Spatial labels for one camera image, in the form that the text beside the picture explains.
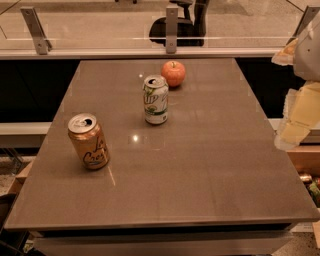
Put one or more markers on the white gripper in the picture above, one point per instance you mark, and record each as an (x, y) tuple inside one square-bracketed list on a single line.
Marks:
[(309, 55)]

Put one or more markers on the white green 7up can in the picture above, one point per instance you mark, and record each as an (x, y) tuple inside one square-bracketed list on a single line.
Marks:
[(155, 97)]

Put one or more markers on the orange LaCroix can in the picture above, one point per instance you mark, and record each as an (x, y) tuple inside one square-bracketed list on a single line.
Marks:
[(88, 140)]

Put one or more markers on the cans in side box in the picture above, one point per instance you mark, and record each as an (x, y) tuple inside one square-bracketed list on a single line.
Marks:
[(311, 187)]

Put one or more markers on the black office chair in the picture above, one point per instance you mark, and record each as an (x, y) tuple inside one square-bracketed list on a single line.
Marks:
[(191, 28)]

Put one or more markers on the red apple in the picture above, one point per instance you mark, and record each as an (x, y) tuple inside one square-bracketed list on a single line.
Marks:
[(174, 72)]

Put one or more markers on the cardboard box left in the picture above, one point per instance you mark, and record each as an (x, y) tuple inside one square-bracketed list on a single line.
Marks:
[(20, 179)]

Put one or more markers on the right metal railing bracket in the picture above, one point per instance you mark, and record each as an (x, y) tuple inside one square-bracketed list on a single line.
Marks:
[(304, 29)]

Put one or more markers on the metal railing bracket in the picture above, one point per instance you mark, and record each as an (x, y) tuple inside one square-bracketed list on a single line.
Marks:
[(171, 28), (304, 29), (41, 42)]

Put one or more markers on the middle metal railing bracket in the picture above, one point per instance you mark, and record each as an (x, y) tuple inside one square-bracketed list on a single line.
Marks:
[(171, 28)]

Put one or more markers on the left metal railing bracket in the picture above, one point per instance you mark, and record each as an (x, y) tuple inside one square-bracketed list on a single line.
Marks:
[(41, 42)]

